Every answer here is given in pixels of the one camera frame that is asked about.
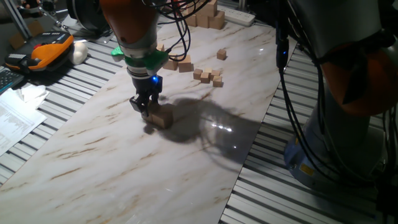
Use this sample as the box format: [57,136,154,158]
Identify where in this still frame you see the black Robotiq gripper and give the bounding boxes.
[129,74,164,118]

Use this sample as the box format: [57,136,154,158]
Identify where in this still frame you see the marble pattern board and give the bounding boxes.
[0,19,295,224]

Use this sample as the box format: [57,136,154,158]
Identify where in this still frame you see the black round spool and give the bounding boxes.
[65,0,113,35]

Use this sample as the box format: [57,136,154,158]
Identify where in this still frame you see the crumpled white tissue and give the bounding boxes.
[16,84,50,110]

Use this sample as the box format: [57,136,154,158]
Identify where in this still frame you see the orange black teach pendant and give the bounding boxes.
[4,30,75,75]

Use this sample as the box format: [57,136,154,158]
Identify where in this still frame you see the white power strip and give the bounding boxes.
[216,4,256,28]

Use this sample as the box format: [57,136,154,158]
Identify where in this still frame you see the printed white paper sheet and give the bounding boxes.
[0,88,49,157]

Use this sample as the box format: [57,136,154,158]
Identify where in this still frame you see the brown cardboard piece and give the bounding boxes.
[8,19,45,50]

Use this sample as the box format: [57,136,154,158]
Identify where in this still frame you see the black computer keyboard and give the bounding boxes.
[0,66,25,95]

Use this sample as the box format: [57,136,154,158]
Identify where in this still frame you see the aluminium profile beam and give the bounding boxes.
[2,0,32,40]

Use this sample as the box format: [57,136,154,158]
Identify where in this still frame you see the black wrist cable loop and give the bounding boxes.
[141,0,212,63]

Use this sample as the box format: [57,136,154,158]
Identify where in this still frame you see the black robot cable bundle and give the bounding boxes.
[275,0,352,187]

